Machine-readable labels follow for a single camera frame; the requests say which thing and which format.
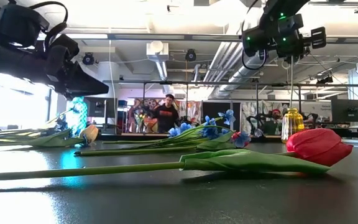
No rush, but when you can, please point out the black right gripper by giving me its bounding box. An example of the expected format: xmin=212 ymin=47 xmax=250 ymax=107
xmin=275 ymin=24 xmax=328 ymax=65

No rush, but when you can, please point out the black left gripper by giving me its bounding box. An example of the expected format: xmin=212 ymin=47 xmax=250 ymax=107
xmin=0 ymin=33 xmax=110 ymax=100

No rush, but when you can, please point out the red artificial tulip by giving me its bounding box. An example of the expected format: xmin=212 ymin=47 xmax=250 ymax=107
xmin=0 ymin=128 xmax=354 ymax=183

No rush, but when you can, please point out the blue glass vase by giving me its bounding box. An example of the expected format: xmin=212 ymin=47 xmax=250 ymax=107
xmin=65 ymin=96 xmax=88 ymax=138

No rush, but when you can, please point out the yellow glass vase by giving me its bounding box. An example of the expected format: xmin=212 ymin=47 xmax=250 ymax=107
xmin=280 ymin=108 xmax=305 ymax=144

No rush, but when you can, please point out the black computer monitor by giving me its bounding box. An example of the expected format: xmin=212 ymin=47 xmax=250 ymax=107
xmin=331 ymin=98 xmax=358 ymax=123
xmin=84 ymin=96 xmax=117 ymax=118

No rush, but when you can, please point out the black round ceiling device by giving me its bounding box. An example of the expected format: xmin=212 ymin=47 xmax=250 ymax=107
xmin=184 ymin=49 xmax=198 ymax=62
xmin=81 ymin=52 xmax=96 ymax=66

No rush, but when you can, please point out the colourful patterned cloth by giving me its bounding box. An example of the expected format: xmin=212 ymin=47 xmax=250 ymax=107
xmin=127 ymin=98 xmax=155 ymax=133

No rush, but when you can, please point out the person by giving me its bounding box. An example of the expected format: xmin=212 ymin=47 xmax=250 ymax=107
xmin=152 ymin=93 xmax=180 ymax=134
xmin=261 ymin=108 xmax=284 ymax=136

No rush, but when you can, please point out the white patterned cloth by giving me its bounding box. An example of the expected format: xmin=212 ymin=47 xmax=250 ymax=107
xmin=241 ymin=101 xmax=284 ymax=136

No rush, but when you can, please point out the black ceiling lamp track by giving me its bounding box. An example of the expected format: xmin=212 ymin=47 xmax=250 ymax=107
xmin=308 ymin=1 xmax=358 ymax=14

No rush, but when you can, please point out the white ceiling unit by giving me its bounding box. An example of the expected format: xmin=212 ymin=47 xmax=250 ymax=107
xmin=146 ymin=40 xmax=170 ymax=62

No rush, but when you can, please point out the black partition panel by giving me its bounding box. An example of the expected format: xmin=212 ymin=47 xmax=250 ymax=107
xmin=202 ymin=101 xmax=241 ymax=131

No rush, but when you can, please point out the white floral cloth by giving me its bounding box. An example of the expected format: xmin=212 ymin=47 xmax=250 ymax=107
xmin=178 ymin=101 xmax=203 ymax=125

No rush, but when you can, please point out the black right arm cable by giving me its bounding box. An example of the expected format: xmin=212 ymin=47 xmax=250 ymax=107
xmin=240 ymin=0 xmax=267 ymax=71

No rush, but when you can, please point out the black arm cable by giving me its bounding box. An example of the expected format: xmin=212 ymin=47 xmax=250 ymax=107
xmin=29 ymin=1 xmax=70 ymax=52
xmin=240 ymin=0 xmax=267 ymax=71

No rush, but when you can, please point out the silver ventilation duct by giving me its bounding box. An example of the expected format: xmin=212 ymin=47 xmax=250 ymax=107
xmin=216 ymin=51 xmax=272 ymax=99

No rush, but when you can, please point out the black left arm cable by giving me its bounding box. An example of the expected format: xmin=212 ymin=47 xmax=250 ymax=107
xmin=29 ymin=1 xmax=70 ymax=52

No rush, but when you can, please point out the black background rig frame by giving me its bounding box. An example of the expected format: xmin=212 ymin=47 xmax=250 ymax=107
xmin=103 ymin=79 xmax=358 ymax=88

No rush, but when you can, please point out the black aluminium table frame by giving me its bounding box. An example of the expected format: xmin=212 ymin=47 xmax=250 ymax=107
xmin=98 ymin=133 xmax=284 ymax=143

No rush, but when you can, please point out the grey overhead frame bar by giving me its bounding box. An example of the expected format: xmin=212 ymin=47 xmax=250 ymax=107
xmin=63 ymin=32 xmax=358 ymax=44

